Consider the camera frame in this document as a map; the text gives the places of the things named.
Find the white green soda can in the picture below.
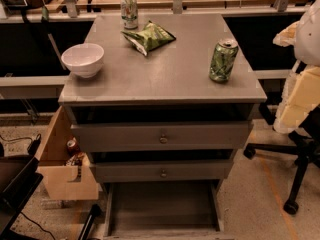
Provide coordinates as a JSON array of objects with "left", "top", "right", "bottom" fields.
[{"left": 120, "top": 0, "right": 138, "bottom": 29}]

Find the metal frame rail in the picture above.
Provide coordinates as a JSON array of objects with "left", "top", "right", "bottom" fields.
[{"left": 0, "top": 0, "right": 320, "bottom": 22}]

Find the green chip bag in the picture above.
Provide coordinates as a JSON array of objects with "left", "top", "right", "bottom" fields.
[{"left": 122, "top": 21, "right": 176, "bottom": 56}]

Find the wooden side bin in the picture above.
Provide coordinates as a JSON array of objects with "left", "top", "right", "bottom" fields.
[{"left": 35, "top": 106, "right": 99, "bottom": 200}]

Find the middle grey drawer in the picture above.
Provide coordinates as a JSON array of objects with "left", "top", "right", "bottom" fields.
[{"left": 90, "top": 160, "right": 233, "bottom": 183}]

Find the black floor cable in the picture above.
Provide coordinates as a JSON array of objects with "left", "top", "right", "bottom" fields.
[{"left": 0, "top": 133, "right": 42, "bottom": 157}]

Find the bottom open grey drawer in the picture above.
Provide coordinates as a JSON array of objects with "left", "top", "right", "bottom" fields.
[{"left": 103, "top": 181, "right": 235, "bottom": 240}]

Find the red can in bin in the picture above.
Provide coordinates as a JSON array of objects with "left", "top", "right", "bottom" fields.
[{"left": 66, "top": 139, "right": 80, "bottom": 155}]

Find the black case at left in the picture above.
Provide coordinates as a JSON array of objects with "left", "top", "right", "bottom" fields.
[{"left": 0, "top": 155, "right": 43, "bottom": 240}]

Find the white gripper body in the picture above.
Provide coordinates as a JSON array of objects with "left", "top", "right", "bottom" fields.
[{"left": 273, "top": 65, "right": 320, "bottom": 134}]

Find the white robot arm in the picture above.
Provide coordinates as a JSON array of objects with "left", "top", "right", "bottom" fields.
[{"left": 273, "top": 0, "right": 320, "bottom": 134}]

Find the top grey drawer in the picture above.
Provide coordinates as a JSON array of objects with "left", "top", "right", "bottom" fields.
[{"left": 71, "top": 121, "right": 252, "bottom": 153}]

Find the white ceramic bowl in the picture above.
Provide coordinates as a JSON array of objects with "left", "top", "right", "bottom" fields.
[{"left": 61, "top": 43, "right": 104, "bottom": 78}]

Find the black office chair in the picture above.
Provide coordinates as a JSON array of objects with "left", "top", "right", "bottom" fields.
[{"left": 243, "top": 97, "right": 320, "bottom": 216}]

